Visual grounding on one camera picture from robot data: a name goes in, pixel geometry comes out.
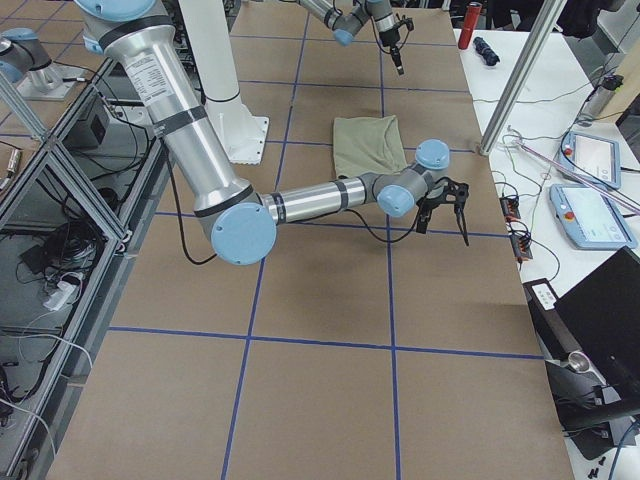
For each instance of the aluminium frame post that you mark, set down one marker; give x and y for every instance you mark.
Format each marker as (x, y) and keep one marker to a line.
(536, 40)

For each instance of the dark blue folded umbrella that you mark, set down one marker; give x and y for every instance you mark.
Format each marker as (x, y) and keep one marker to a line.
(484, 50)

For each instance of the black laptop computer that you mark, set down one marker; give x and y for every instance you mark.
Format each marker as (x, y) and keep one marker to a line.
(602, 314)

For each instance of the blue teach pendant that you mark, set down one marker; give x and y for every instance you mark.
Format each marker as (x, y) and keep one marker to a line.
(590, 221)
(591, 157)

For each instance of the red cylindrical bottle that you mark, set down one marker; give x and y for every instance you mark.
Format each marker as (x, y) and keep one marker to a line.
(472, 13)

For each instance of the olive green long-sleeve shirt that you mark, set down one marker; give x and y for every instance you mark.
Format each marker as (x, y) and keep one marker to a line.
(367, 145)

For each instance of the white power strip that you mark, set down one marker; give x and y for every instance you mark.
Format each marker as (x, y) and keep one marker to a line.
(61, 295)

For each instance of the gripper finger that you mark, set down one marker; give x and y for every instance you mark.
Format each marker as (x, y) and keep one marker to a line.
(422, 222)
(397, 60)

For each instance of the orange black electronics board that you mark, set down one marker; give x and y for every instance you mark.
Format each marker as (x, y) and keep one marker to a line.
(510, 208)

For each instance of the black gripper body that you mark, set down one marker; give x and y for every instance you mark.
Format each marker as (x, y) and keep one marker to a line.
(389, 39)
(433, 197)

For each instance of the far blue teach pendant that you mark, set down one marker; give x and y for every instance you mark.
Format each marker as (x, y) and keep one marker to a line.
(591, 157)

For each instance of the long pink grabber stick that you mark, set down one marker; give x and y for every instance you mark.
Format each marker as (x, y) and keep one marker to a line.
(614, 195)

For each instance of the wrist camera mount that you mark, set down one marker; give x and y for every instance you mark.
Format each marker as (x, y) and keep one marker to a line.
(404, 21)
(456, 194)

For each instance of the black box with label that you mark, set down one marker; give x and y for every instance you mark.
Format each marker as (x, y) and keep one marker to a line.
(541, 299)

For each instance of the near blue teach pendant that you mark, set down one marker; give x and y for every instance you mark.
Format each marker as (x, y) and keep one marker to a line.
(590, 221)

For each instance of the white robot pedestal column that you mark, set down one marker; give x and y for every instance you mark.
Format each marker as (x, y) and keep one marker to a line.
(241, 134)

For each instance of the black camera stand clamp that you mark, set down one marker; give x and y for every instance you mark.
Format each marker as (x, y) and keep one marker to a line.
(595, 416)

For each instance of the grey water bottle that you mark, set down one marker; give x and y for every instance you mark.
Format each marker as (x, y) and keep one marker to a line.
(601, 96)

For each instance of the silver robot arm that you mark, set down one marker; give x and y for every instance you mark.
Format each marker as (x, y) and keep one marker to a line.
(241, 224)
(345, 26)

